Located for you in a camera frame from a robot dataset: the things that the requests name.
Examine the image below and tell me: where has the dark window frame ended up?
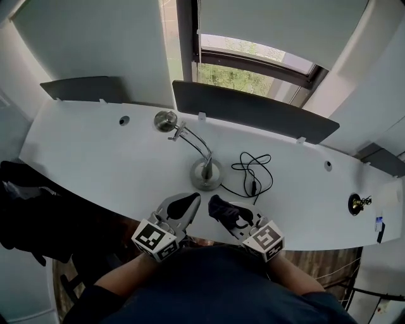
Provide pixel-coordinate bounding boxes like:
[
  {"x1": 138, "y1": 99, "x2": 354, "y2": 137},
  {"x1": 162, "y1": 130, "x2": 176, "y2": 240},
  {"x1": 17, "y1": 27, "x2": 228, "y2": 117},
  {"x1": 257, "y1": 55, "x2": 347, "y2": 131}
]
[{"x1": 175, "y1": 0, "x2": 330, "y2": 107}]

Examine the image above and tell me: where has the person's dark blue shirt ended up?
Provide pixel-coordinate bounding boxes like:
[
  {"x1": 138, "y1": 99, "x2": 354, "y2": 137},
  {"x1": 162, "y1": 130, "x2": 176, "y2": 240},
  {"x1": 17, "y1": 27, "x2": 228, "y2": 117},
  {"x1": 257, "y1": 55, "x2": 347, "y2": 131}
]
[{"x1": 62, "y1": 244, "x2": 358, "y2": 324}]

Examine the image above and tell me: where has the black lamp cable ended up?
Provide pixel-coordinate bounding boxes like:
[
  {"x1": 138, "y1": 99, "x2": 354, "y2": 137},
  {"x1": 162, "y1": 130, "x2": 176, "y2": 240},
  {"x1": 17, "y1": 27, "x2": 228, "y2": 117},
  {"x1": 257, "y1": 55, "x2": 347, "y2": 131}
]
[{"x1": 220, "y1": 153, "x2": 274, "y2": 206}]

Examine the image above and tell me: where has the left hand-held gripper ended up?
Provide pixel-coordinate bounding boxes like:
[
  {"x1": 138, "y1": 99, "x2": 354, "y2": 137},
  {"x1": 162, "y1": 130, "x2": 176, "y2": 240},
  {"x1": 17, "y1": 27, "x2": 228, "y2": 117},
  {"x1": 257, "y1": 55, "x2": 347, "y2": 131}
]
[{"x1": 130, "y1": 192, "x2": 202, "y2": 263}]

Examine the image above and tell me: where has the person's left forearm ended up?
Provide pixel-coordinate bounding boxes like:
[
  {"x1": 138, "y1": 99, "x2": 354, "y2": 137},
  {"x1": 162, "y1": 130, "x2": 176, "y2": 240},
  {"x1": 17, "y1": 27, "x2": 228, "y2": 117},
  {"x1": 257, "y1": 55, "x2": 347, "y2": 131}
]
[{"x1": 94, "y1": 252, "x2": 159, "y2": 299}]

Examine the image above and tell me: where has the blind pull cord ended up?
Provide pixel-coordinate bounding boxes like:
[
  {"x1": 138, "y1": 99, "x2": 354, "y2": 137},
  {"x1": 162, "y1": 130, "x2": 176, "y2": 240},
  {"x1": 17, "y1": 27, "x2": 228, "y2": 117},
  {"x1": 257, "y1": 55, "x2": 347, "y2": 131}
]
[{"x1": 191, "y1": 0, "x2": 203, "y2": 84}]

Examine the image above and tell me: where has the black bag on chair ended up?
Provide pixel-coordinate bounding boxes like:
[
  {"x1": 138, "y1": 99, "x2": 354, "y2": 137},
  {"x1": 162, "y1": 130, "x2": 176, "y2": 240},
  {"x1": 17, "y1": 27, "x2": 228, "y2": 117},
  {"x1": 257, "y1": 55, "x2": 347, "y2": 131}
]
[{"x1": 0, "y1": 160, "x2": 129, "y2": 267}]

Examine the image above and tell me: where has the short dark grey desk divider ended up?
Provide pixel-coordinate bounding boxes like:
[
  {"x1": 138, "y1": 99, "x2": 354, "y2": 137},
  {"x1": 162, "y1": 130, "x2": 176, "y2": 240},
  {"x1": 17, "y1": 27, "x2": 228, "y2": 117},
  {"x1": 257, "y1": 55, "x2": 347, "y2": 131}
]
[
  {"x1": 356, "y1": 142, "x2": 405, "y2": 178},
  {"x1": 39, "y1": 75, "x2": 128, "y2": 104}
]

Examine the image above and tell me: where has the person's right forearm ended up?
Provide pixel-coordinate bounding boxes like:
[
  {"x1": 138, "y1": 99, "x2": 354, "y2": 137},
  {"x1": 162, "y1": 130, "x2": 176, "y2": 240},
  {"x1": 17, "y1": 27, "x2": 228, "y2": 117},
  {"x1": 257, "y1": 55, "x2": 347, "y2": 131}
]
[{"x1": 268, "y1": 252, "x2": 326, "y2": 296}]

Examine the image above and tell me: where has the white roller blind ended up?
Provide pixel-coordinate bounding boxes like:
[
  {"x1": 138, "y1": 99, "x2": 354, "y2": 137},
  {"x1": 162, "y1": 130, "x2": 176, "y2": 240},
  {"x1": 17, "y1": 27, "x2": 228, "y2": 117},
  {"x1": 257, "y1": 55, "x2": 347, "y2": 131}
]
[{"x1": 198, "y1": 0, "x2": 371, "y2": 72}]

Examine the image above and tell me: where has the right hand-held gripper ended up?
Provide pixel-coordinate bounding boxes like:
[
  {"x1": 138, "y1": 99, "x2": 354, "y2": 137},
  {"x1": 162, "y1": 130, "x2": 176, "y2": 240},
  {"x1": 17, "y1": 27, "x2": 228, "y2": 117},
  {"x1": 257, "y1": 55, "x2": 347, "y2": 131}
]
[{"x1": 219, "y1": 201, "x2": 285, "y2": 263}]

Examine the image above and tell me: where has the dark cloth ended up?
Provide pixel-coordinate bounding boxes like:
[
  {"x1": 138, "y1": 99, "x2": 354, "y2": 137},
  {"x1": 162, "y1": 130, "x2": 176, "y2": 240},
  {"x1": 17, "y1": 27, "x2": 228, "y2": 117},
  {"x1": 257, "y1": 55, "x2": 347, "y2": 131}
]
[{"x1": 208, "y1": 194, "x2": 251, "y2": 229}]

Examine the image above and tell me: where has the silver desk lamp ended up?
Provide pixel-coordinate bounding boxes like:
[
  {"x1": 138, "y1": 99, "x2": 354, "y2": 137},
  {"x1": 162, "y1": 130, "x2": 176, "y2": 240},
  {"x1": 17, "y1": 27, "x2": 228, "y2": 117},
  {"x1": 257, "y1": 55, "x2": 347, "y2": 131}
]
[{"x1": 153, "y1": 109, "x2": 225, "y2": 192}]

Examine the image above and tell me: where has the small blue and white card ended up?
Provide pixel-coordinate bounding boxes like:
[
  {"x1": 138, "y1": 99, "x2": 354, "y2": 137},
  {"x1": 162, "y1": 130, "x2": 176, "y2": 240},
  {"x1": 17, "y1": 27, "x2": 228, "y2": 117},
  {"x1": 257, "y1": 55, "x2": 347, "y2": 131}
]
[{"x1": 375, "y1": 216, "x2": 387, "y2": 245}]

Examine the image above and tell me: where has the long dark grey desk divider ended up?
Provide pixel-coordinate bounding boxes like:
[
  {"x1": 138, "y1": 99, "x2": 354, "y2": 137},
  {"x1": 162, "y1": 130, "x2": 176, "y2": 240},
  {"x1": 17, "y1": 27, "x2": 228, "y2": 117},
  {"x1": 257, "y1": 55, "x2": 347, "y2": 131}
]
[{"x1": 171, "y1": 79, "x2": 340, "y2": 140}]

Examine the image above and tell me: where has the black floor cable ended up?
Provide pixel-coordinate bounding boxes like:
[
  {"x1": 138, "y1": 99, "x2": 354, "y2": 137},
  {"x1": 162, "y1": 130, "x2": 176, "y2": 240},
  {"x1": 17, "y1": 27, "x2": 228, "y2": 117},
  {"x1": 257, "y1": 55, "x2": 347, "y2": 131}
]
[{"x1": 325, "y1": 280, "x2": 405, "y2": 302}]

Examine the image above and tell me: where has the small brass and black ornament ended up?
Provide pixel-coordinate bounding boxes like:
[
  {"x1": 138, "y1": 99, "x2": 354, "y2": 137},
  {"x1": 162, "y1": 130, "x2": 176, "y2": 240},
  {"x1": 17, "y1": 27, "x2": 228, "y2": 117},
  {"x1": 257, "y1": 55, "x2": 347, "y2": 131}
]
[{"x1": 347, "y1": 193, "x2": 373, "y2": 216}]

